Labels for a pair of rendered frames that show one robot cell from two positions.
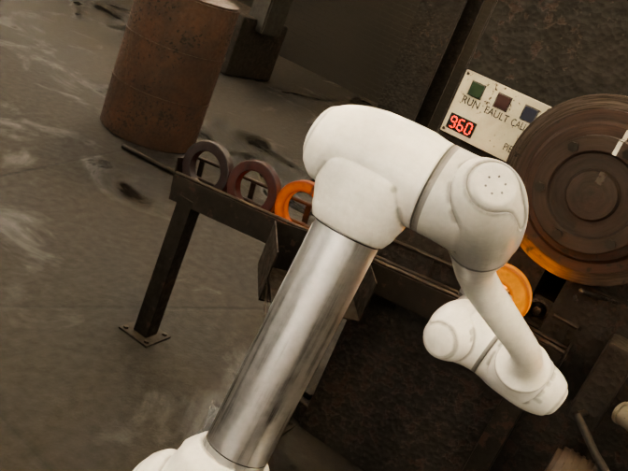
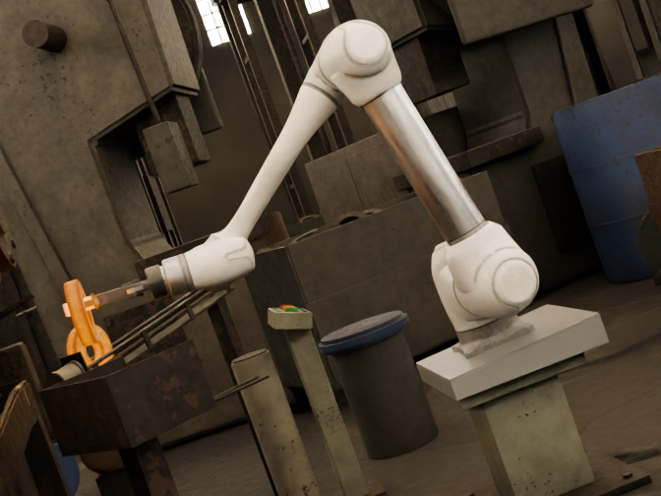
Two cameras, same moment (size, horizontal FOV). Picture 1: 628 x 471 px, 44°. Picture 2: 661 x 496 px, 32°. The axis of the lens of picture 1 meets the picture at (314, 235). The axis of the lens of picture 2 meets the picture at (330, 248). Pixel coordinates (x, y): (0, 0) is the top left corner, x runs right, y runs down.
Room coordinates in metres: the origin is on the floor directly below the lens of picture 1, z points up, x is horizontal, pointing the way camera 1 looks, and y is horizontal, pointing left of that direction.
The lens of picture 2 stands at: (2.54, 2.13, 0.90)
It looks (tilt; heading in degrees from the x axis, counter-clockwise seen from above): 3 degrees down; 240
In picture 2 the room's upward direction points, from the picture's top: 20 degrees counter-clockwise
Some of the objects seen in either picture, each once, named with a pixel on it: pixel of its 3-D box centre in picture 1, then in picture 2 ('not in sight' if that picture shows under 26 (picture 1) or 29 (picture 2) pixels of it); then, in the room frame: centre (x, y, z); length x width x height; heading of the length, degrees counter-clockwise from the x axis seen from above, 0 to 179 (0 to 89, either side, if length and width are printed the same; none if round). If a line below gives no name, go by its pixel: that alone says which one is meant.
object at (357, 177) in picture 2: not in sight; (405, 222); (-1.32, -3.70, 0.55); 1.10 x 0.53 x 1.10; 88
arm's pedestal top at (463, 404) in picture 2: not in sight; (504, 371); (0.88, -0.19, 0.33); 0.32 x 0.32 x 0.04; 67
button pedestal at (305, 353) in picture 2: not in sight; (322, 401); (0.99, -0.96, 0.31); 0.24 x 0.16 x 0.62; 68
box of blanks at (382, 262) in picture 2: not in sight; (379, 290); (-0.19, -2.39, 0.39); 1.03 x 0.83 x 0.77; 173
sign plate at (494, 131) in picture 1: (495, 119); not in sight; (2.16, -0.34, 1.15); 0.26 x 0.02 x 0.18; 68
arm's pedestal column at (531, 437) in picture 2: not in sight; (527, 437); (0.88, -0.19, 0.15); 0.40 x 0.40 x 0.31; 67
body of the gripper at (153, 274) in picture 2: not in sight; (146, 285); (1.60, -0.40, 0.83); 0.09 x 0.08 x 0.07; 158
